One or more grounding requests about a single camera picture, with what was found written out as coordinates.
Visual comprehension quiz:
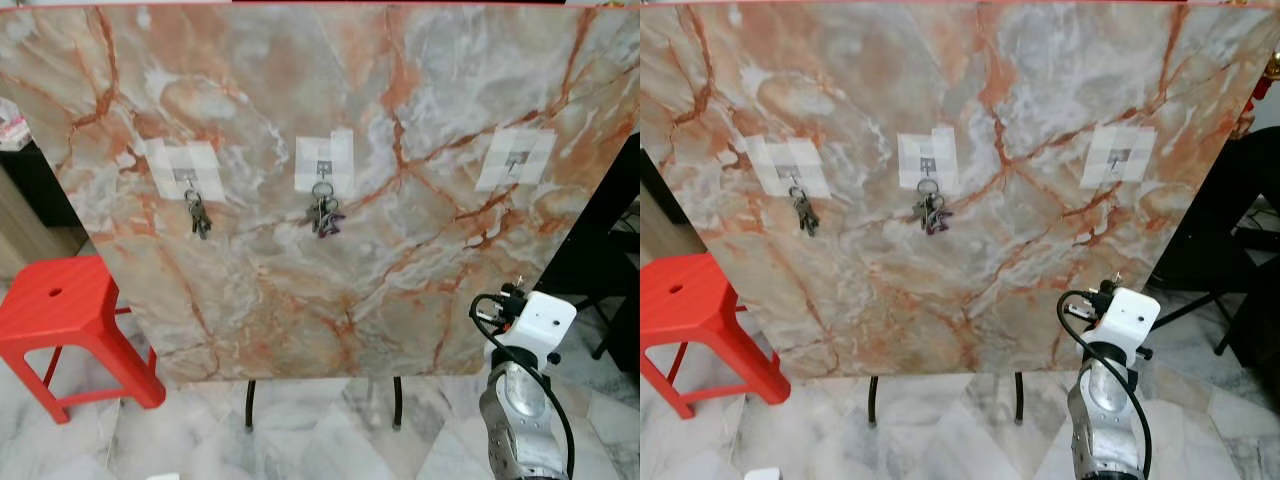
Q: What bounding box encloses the light wooden cabinet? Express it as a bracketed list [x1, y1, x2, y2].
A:
[640, 172, 703, 258]

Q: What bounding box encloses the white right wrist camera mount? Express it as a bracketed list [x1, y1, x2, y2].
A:
[1077, 287, 1162, 363]
[492, 291, 579, 367]

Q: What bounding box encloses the red plastic stool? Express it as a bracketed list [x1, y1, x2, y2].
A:
[640, 253, 792, 420]
[0, 255, 167, 425]

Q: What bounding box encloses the red gold hanging ornament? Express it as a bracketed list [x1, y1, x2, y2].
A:
[1238, 52, 1280, 139]

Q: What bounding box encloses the key bunch with purple tag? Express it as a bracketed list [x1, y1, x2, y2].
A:
[911, 178, 955, 238]
[304, 180, 348, 240]

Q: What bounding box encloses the small dark key bunch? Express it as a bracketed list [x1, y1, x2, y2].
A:
[183, 188, 214, 241]
[790, 186, 822, 239]

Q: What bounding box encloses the white taped wall hook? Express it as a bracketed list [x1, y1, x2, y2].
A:
[896, 129, 962, 196]
[294, 130, 357, 195]
[1079, 125, 1159, 192]
[145, 138, 223, 200]
[474, 127, 557, 194]
[745, 135, 832, 199]

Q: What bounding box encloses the black low cabinet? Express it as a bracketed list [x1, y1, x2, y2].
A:
[640, 148, 669, 204]
[0, 138, 83, 229]

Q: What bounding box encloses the black furniture with legs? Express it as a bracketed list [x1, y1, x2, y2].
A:
[1148, 125, 1280, 397]
[535, 133, 641, 377]

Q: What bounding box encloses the marble pattern board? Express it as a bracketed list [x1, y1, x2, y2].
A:
[0, 4, 641, 387]
[640, 3, 1243, 378]

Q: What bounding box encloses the white and pink plush toy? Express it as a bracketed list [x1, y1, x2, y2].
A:
[0, 97, 32, 153]

